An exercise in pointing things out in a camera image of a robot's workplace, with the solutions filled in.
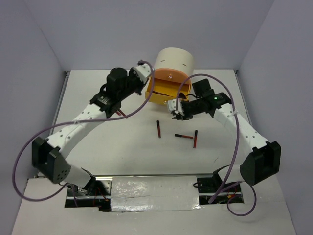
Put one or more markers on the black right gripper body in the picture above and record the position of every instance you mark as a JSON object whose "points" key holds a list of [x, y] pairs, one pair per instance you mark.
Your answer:
{"points": [[192, 107]]}

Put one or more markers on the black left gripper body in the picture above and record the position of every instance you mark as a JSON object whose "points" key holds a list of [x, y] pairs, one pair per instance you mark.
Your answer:
{"points": [[134, 83]]}

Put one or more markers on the yellow drawer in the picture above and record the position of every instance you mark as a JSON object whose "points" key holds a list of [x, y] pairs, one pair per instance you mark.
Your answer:
{"points": [[165, 90]]}

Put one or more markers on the orange top drawer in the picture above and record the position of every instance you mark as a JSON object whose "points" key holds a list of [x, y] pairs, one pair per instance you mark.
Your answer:
{"points": [[172, 75]]}

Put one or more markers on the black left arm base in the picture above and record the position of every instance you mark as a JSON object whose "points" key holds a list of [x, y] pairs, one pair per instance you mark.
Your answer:
{"points": [[95, 195]]}

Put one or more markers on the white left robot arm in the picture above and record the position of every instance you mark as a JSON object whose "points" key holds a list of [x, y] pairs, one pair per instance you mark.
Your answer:
{"points": [[49, 155]]}

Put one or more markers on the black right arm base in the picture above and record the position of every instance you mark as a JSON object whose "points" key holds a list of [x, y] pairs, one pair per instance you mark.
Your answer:
{"points": [[208, 185]]}

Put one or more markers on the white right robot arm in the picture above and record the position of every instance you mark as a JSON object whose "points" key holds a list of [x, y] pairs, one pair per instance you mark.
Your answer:
{"points": [[262, 157]]}

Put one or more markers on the red lip gloss horizontal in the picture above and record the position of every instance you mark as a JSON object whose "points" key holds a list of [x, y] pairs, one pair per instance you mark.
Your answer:
{"points": [[183, 136]]}

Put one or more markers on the red lip gloss left-centre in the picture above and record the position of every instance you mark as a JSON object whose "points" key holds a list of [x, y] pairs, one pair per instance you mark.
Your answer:
{"points": [[158, 128]]}

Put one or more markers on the red lip gloss right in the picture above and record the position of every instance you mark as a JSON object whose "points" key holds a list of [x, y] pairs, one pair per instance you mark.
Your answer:
{"points": [[195, 139]]}

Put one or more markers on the cream round drawer cabinet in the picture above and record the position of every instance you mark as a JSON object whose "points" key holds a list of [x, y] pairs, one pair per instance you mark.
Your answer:
{"points": [[176, 59]]}

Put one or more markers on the silver foil covered panel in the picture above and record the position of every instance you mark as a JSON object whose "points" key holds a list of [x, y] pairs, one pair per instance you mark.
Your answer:
{"points": [[159, 193]]}

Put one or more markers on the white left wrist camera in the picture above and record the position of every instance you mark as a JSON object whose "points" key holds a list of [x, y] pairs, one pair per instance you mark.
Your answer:
{"points": [[144, 71]]}

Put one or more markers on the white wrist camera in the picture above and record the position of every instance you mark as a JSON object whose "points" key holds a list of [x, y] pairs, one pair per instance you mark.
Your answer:
{"points": [[175, 107], [144, 71]]}

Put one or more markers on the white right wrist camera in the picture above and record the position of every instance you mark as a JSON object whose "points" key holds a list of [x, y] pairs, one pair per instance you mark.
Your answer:
{"points": [[175, 107]]}

